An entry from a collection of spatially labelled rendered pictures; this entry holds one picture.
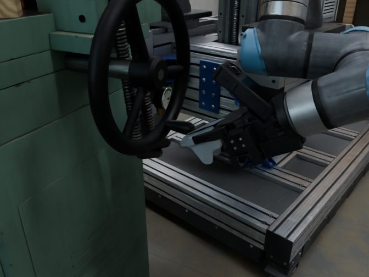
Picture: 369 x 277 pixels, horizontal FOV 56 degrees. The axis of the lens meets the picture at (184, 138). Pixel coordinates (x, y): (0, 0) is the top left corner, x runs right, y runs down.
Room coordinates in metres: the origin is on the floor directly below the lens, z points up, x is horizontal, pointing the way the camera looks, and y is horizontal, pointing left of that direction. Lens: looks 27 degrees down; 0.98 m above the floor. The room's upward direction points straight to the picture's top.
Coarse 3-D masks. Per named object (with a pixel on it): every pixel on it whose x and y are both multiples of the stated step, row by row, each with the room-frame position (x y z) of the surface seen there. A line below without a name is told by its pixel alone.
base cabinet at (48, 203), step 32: (64, 128) 0.62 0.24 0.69; (96, 128) 0.70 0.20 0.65; (0, 160) 0.50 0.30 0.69; (32, 160) 0.55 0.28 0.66; (64, 160) 0.61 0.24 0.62; (96, 160) 0.69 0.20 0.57; (128, 160) 0.80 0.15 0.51; (0, 192) 0.48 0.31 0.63; (32, 192) 0.53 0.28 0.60; (64, 192) 0.60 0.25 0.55; (96, 192) 0.68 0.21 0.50; (128, 192) 0.79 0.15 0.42; (0, 224) 0.47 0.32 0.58; (32, 224) 0.52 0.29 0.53; (64, 224) 0.58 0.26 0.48; (96, 224) 0.66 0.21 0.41; (128, 224) 0.77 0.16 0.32; (0, 256) 0.48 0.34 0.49; (32, 256) 0.50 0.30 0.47; (64, 256) 0.57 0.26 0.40; (96, 256) 0.65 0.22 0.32; (128, 256) 0.76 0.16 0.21
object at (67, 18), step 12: (36, 0) 0.66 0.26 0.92; (48, 0) 0.64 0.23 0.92; (60, 0) 0.63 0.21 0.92; (72, 0) 0.62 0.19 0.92; (84, 0) 0.61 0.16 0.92; (96, 0) 0.60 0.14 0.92; (48, 12) 0.64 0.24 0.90; (60, 12) 0.63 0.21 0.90; (72, 12) 0.62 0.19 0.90; (84, 12) 0.61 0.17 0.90; (96, 12) 0.60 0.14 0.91; (60, 24) 0.64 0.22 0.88; (72, 24) 0.62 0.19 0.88; (84, 24) 0.61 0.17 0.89; (96, 24) 0.60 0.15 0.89
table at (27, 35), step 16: (144, 0) 0.90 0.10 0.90; (32, 16) 0.60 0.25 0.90; (48, 16) 0.63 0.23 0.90; (144, 16) 0.90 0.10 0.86; (160, 16) 0.97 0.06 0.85; (0, 32) 0.54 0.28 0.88; (16, 32) 0.57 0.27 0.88; (32, 32) 0.60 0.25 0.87; (48, 32) 0.62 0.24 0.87; (64, 32) 0.62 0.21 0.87; (144, 32) 0.72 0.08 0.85; (0, 48) 0.54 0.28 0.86; (16, 48) 0.56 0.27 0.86; (32, 48) 0.59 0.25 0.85; (48, 48) 0.62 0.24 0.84; (64, 48) 0.61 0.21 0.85; (80, 48) 0.59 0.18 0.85; (112, 48) 0.63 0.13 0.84
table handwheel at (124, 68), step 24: (120, 0) 0.51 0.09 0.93; (168, 0) 0.62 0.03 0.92; (120, 24) 0.50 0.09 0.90; (96, 48) 0.47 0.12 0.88; (144, 48) 0.56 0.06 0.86; (96, 72) 0.46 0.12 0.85; (120, 72) 0.59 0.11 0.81; (144, 72) 0.55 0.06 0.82; (168, 72) 0.63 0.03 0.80; (96, 96) 0.45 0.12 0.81; (144, 96) 0.55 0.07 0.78; (96, 120) 0.46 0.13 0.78; (120, 144) 0.48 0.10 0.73; (144, 144) 0.54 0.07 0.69
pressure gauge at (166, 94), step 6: (162, 90) 0.86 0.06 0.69; (168, 90) 0.87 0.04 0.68; (156, 96) 0.85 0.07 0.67; (162, 96) 0.84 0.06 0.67; (168, 96) 0.87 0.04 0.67; (156, 102) 0.85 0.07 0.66; (162, 102) 0.84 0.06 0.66; (168, 102) 0.87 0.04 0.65; (156, 108) 0.87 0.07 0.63; (162, 108) 0.85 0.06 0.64
